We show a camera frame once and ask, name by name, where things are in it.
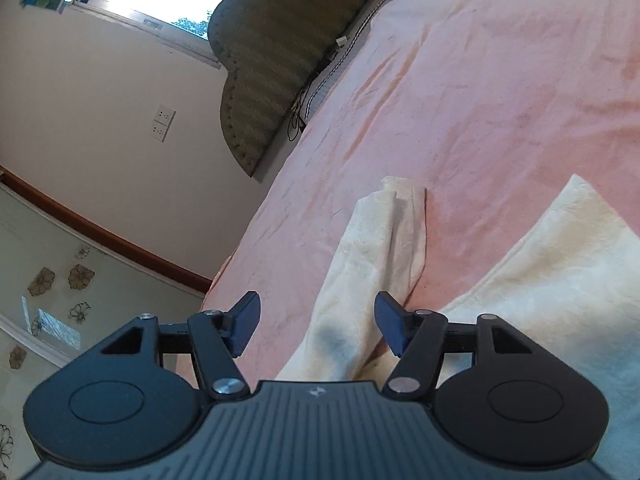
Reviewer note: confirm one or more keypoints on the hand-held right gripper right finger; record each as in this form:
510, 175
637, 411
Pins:
392, 322

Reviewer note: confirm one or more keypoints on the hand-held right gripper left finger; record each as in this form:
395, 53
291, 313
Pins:
247, 322

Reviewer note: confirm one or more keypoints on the cream white towel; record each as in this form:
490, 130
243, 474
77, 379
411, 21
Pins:
360, 260

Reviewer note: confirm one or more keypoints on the wooden baseboard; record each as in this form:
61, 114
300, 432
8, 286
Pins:
100, 232

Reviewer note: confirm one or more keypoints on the pink bed sheet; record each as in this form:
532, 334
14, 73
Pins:
475, 110

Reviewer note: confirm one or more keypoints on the white charger plug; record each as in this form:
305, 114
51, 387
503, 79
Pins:
341, 41

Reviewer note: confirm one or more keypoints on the green padded headboard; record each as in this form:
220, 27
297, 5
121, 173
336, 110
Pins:
270, 35

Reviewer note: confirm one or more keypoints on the white wall socket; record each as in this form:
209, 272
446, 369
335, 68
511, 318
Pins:
160, 132
166, 113

